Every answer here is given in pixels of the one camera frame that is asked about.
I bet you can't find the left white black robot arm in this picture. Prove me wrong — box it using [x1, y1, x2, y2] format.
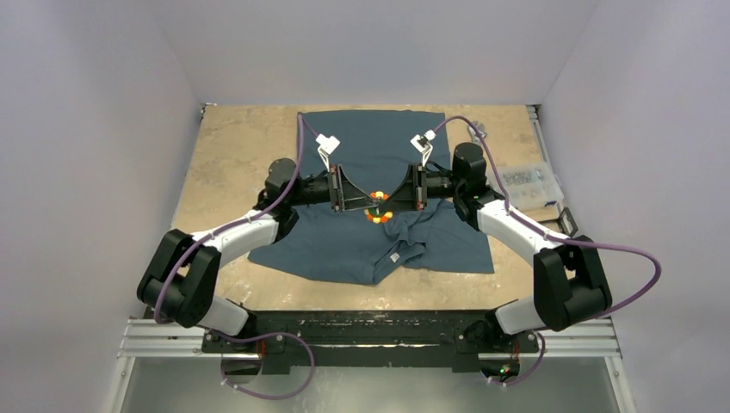
[136, 158, 378, 352]

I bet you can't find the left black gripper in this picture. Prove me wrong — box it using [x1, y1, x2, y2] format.
[288, 165, 378, 213]

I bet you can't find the blue grey t-shirt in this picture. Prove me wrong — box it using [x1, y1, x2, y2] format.
[248, 110, 494, 285]

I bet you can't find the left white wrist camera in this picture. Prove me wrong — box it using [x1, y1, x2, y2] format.
[315, 133, 340, 170]

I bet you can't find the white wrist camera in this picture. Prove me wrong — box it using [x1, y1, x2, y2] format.
[315, 133, 340, 170]
[410, 130, 436, 166]

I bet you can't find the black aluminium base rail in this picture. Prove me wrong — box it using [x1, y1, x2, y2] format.
[118, 310, 621, 380]

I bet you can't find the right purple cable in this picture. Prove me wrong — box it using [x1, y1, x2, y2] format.
[429, 115, 663, 389]

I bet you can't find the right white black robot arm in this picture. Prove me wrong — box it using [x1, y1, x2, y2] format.
[375, 143, 612, 350]

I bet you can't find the orange yellow flower brooch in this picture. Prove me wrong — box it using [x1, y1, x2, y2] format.
[364, 191, 393, 224]

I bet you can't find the red handled adjustable wrench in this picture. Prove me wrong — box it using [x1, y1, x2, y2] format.
[467, 121, 487, 142]

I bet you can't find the small black display case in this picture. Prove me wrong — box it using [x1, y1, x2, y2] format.
[557, 207, 578, 237]

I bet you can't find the clear plastic screw box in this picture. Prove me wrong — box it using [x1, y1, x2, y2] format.
[498, 162, 564, 210]

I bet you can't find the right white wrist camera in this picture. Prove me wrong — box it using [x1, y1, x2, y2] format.
[410, 130, 436, 166]

